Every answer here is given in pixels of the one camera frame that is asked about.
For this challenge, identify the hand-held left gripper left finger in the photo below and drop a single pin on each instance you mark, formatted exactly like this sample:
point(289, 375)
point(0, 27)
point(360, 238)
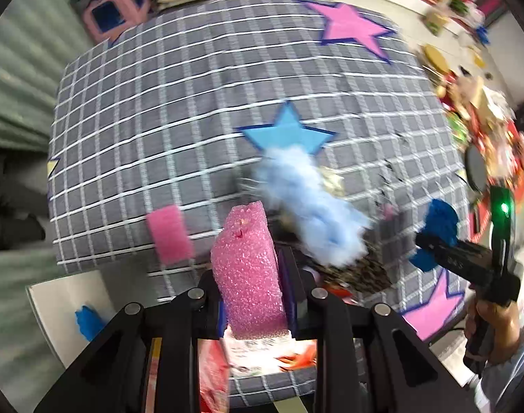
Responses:
point(210, 305)

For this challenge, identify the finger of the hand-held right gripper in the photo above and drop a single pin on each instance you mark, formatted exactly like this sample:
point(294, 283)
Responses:
point(438, 247)

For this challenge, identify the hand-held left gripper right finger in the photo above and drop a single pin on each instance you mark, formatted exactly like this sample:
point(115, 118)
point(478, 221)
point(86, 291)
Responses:
point(290, 297)

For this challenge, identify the blue sponge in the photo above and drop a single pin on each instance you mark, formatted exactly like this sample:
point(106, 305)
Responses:
point(440, 217)

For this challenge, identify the large pink sponge block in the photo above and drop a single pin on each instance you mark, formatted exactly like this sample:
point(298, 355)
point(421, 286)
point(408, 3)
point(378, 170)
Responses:
point(249, 275)

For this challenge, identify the leopard print cloth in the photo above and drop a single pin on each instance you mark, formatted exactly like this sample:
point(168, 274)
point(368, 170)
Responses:
point(360, 273)

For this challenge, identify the small pink sponge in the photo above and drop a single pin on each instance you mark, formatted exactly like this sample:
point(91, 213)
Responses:
point(170, 235)

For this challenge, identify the light blue fluffy cloth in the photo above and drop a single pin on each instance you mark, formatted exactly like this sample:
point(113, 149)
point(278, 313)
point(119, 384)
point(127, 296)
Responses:
point(313, 211)

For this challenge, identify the person's right forearm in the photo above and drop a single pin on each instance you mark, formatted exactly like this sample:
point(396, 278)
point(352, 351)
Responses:
point(515, 378)

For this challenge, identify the person's right hand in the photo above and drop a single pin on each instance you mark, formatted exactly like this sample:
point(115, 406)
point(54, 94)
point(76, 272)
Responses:
point(505, 327)

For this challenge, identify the small pink clip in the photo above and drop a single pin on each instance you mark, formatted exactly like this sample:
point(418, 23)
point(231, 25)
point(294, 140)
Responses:
point(389, 211)

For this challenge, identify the black round pan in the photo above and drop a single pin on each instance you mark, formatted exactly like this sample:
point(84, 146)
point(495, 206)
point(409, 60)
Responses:
point(476, 167)

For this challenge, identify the blue crumpled glove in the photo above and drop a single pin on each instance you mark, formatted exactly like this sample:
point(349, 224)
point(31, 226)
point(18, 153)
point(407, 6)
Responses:
point(89, 322)

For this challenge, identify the pile of assorted clutter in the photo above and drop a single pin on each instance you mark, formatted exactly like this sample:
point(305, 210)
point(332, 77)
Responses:
point(485, 103)

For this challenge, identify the white board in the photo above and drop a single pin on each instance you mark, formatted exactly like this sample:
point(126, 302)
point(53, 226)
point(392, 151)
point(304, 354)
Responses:
point(55, 309)

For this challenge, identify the grey checked star blanket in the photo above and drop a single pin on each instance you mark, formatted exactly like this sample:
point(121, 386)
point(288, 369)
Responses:
point(201, 107)

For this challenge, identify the dark trousers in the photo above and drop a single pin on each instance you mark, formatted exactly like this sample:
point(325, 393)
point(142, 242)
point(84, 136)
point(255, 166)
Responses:
point(12, 206)

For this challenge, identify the green ribbed curtain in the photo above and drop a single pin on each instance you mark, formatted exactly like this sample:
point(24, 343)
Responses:
point(25, 81)

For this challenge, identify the pink cube stool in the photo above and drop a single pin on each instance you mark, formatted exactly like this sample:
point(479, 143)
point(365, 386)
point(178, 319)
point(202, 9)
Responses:
point(111, 8)

